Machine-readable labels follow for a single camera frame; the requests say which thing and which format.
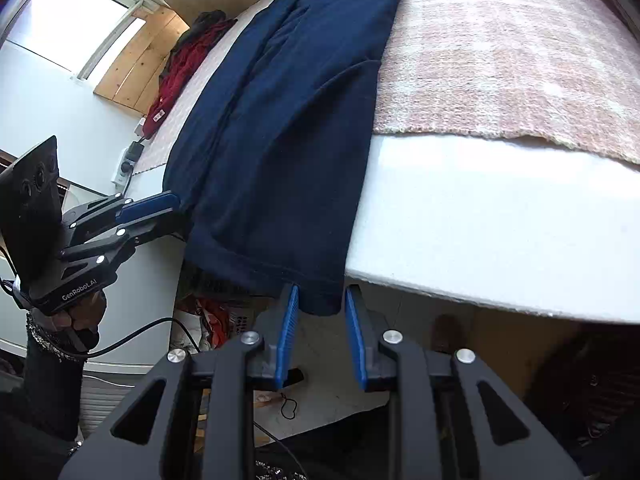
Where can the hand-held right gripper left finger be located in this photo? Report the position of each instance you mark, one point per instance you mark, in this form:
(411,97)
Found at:
(287,335)

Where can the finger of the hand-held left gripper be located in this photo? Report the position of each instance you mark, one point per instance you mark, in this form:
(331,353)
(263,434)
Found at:
(147,207)
(125,242)

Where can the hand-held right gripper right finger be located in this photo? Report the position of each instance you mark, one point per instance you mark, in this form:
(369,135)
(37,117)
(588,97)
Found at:
(356,340)

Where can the navy blue garment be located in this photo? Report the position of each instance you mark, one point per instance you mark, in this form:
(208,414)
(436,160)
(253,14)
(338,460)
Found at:
(280,160)

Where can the person's left hand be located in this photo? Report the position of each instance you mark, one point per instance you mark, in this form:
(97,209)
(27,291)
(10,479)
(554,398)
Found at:
(87,310)

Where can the white power strip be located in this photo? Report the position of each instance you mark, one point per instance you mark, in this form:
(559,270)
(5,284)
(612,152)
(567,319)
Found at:
(122,172)

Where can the black charger plug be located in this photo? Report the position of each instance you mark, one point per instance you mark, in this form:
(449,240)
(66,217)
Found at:
(135,150)

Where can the red plastic bag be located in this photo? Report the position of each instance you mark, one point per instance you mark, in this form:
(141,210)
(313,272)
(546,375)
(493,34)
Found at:
(217,325)

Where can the red garment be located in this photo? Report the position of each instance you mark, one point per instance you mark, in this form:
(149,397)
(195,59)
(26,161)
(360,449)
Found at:
(185,70)

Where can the brown cardboard box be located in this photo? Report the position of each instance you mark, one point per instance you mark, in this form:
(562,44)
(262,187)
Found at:
(500,350)

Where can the pine wood board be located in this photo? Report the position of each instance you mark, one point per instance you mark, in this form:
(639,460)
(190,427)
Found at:
(135,60)

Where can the white mattress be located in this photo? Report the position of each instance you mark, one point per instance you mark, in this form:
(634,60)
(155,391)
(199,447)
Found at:
(475,220)

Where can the dark grey garment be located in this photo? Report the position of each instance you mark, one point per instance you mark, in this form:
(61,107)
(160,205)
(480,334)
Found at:
(202,25)

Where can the pink plaid blanket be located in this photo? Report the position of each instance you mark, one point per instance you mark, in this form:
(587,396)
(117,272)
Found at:
(500,60)

